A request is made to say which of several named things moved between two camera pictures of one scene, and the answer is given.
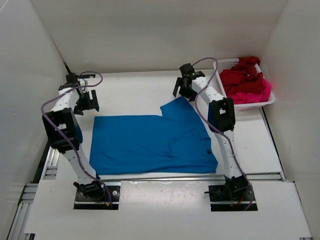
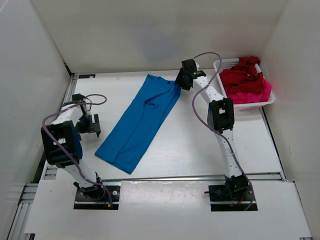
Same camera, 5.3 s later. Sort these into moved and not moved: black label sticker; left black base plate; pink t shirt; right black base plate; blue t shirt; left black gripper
Moved: blue t shirt; left black gripper
Not moved: left black base plate; right black base plate; black label sticker; pink t shirt
